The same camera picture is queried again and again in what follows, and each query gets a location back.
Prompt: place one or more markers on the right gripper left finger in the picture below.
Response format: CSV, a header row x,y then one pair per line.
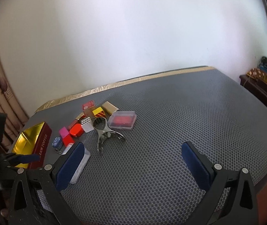
x,y
36,194

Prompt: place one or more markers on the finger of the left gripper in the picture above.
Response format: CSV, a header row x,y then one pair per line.
x,y
12,159

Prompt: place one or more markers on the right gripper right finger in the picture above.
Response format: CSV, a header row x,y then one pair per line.
x,y
230,197

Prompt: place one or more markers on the blue patterned keychain case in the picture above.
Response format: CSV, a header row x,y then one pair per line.
x,y
57,143

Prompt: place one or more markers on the red rectangular box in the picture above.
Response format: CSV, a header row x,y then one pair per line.
x,y
67,140

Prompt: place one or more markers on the clear plastic card case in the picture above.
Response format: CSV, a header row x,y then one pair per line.
x,y
82,161

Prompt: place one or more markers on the red rounded case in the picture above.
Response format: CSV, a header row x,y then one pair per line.
x,y
76,131

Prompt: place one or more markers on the black white zigzag cube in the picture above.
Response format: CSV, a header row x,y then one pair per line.
x,y
87,125

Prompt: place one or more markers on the red barcode cube box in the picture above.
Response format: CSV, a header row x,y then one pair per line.
x,y
88,105

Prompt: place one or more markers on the metal clamp tool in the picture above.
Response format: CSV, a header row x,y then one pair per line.
x,y
104,132

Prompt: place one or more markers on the yellow red striped box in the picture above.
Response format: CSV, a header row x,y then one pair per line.
x,y
99,112

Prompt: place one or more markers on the gold rectangular box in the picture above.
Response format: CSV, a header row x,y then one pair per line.
x,y
109,108

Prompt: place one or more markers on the clear case red insert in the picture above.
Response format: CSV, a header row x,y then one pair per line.
x,y
122,120

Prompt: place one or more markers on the pink rectangular box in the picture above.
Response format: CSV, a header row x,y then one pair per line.
x,y
63,132

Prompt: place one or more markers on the red gold tin box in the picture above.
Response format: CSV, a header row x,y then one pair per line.
x,y
33,140

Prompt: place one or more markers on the grey honeycomb table mat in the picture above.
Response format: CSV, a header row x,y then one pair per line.
x,y
144,179

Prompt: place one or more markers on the dark wooden side cabinet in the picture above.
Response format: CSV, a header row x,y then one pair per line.
x,y
264,91

